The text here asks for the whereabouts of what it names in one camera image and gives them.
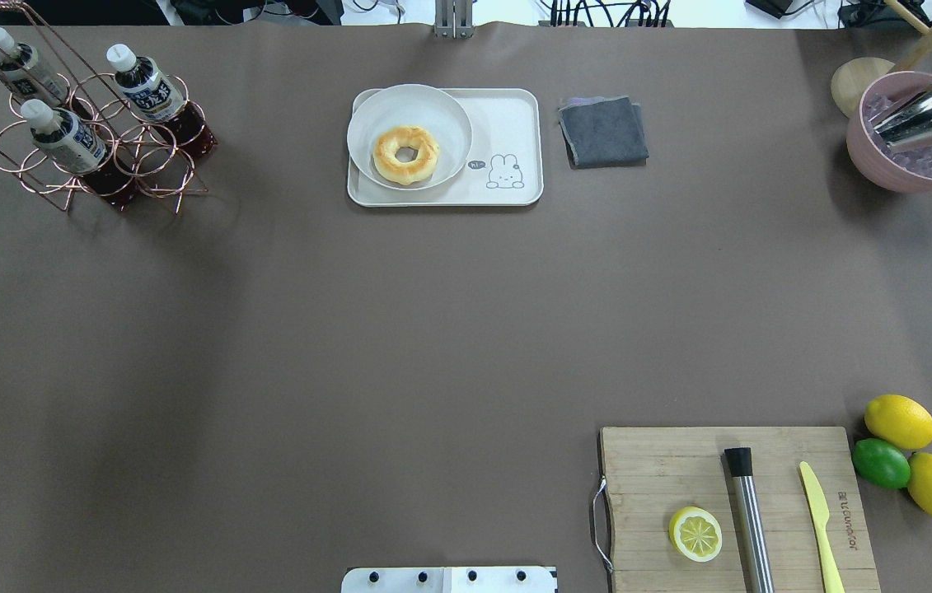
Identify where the tea bottle white cap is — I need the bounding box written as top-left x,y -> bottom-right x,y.
106,44 -> 217,159

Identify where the white rabbit tray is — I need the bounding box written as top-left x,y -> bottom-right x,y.
346,89 -> 542,208

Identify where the front tea bottle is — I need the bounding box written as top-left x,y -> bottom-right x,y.
20,99 -> 135,209

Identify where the rear tea bottle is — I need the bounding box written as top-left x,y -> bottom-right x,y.
0,26 -> 92,120

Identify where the glazed donut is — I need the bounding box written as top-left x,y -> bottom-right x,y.
372,125 -> 442,185

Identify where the white round plate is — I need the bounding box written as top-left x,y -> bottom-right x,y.
346,84 -> 472,191

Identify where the folded grey cloth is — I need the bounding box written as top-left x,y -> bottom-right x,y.
557,96 -> 649,169

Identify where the wooden cutting board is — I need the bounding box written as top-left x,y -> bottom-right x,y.
600,427 -> 881,592

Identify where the steel muddler black tip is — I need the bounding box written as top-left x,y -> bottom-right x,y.
724,447 -> 775,592

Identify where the half lemon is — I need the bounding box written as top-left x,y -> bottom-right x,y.
667,506 -> 723,563

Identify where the wooden mug tree stand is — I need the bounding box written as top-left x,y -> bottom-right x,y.
831,1 -> 932,117

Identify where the green lime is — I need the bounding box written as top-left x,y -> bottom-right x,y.
851,438 -> 911,489

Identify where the whole lemon upper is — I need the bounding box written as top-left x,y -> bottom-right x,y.
864,394 -> 932,451

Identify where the yellow plastic knife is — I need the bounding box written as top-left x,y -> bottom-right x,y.
799,461 -> 845,593

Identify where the pink bowl with ice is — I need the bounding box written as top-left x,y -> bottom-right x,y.
846,71 -> 932,193

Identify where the metal ice scoop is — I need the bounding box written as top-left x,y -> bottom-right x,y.
873,84 -> 932,152

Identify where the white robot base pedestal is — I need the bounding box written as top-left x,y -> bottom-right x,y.
340,564 -> 559,592

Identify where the copper wire bottle rack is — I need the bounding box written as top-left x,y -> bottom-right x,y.
0,1 -> 218,214

